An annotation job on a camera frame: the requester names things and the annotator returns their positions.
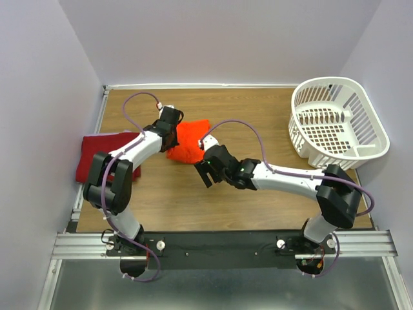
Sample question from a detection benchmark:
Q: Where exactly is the orange t-shirt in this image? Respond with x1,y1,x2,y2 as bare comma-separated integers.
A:
166,119,211,164

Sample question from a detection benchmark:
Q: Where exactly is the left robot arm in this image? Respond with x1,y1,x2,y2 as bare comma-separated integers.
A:
83,105,184,255

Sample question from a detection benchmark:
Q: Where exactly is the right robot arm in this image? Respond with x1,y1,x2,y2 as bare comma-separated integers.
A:
194,145,361,253

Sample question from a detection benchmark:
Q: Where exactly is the folded dark red t-shirt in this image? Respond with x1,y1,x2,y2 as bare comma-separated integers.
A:
75,131,139,183

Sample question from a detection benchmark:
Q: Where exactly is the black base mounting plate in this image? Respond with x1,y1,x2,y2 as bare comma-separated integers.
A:
105,229,336,274

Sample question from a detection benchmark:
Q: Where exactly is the white plastic laundry basket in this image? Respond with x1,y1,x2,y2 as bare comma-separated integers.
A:
288,77,390,171

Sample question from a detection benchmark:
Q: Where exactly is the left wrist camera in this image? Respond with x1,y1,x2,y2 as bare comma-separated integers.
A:
156,102,175,115

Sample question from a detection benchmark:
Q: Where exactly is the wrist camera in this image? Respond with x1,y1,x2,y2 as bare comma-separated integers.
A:
156,102,175,115
198,134,219,153

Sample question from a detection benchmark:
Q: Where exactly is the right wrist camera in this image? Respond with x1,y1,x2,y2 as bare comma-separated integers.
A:
198,134,219,153

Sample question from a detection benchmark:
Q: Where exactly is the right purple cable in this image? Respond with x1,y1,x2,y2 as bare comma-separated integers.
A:
198,119,377,279

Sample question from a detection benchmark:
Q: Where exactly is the aluminium frame rail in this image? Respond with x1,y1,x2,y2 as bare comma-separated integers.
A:
52,230,398,260

